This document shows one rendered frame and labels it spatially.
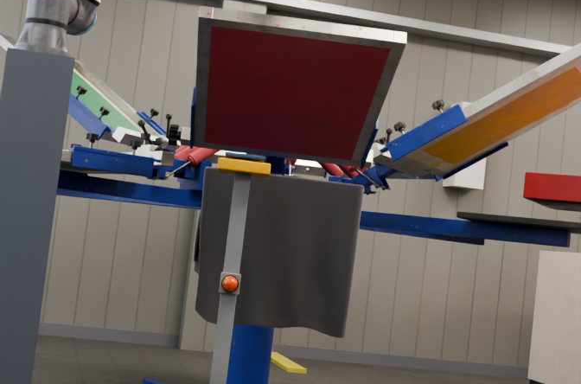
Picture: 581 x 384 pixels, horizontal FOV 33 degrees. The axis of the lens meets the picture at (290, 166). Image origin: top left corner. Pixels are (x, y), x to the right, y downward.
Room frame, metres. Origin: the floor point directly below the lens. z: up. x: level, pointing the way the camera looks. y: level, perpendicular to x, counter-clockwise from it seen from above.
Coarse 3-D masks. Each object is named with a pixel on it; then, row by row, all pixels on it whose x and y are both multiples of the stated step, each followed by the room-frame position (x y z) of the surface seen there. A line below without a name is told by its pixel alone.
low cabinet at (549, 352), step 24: (552, 264) 6.20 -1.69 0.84; (576, 264) 5.93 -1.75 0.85; (552, 288) 6.17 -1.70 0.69; (576, 288) 5.90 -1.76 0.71; (552, 312) 6.14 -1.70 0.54; (576, 312) 5.88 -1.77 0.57; (552, 336) 6.12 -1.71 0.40; (576, 336) 5.85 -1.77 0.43; (552, 360) 6.09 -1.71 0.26; (576, 360) 5.83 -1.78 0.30
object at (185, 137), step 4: (184, 128) 3.50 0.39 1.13; (188, 128) 3.50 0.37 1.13; (184, 132) 3.49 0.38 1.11; (188, 132) 3.49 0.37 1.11; (184, 136) 3.49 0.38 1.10; (188, 136) 3.49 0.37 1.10; (184, 140) 3.49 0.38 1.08; (188, 140) 3.49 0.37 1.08; (184, 144) 3.52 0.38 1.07; (188, 144) 3.52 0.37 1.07; (208, 148) 3.53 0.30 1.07; (244, 152) 3.53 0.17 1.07; (372, 152) 3.53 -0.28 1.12; (272, 156) 3.54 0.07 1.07; (368, 156) 3.53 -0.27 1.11; (372, 156) 3.53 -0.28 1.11; (308, 160) 3.55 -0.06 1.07; (368, 160) 3.52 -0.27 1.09; (372, 160) 3.52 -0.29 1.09; (344, 164) 3.55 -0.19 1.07; (368, 164) 3.54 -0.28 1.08
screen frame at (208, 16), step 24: (216, 24) 2.74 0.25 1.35; (240, 24) 2.73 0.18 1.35; (264, 24) 2.72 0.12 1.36; (288, 24) 2.73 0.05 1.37; (312, 24) 2.74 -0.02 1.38; (336, 24) 2.74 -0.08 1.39; (384, 72) 2.89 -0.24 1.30; (384, 96) 3.02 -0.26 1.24; (216, 144) 3.41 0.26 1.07; (360, 144) 3.32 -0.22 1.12
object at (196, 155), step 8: (176, 152) 4.22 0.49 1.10; (184, 152) 3.95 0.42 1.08; (192, 152) 3.96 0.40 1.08; (200, 152) 3.84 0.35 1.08; (208, 152) 3.86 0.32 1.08; (216, 152) 3.90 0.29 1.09; (184, 160) 3.95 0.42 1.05; (192, 160) 3.83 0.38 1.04; (200, 160) 3.84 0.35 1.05; (288, 160) 3.72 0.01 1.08; (296, 160) 3.72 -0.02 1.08; (328, 168) 4.34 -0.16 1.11; (336, 168) 4.35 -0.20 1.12; (344, 168) 3.89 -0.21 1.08; (352, 168) 3.86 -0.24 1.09; (360, 168) 3.97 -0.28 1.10; (368, 168) 3.98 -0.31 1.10; (352, 176) 4.26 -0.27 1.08
